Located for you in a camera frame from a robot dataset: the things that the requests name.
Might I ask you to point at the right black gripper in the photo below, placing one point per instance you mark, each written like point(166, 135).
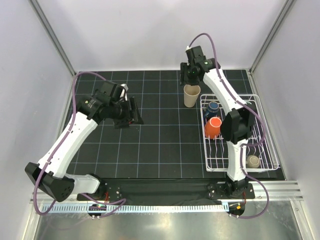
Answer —
point(183, 79)

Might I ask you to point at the left aluminium frame post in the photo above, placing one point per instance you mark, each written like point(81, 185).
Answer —
point(51, 34)

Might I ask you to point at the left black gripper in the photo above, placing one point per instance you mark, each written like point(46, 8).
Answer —
point(123, 123)

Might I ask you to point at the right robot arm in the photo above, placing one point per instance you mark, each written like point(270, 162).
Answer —
point(236, 128)

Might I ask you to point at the dark blue mug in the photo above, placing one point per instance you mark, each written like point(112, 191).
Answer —
point(211, 110)

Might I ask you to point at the tall beige cup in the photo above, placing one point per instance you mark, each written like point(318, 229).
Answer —
point(190, 94)

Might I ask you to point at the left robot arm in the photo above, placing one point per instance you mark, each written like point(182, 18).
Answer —
point(50, 175)

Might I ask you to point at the small grey-beige mug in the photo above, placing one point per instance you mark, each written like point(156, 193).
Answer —
point(253, 161)

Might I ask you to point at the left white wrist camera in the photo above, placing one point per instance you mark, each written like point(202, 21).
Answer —
point(123, 94)

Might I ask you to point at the aluminium frame post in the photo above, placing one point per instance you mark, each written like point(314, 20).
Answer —
point(286, 8)
point(51, 34)

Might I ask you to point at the white slotted cable duct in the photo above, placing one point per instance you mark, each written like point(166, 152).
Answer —
point(90, 208)

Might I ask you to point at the right aluminium frame post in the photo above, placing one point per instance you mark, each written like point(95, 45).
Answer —
point(286, 8)

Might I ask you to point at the white wire dish rack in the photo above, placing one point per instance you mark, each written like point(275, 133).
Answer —
point(265, 155)

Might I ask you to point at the orange mug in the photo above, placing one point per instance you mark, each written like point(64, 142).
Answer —
point(212, 128)

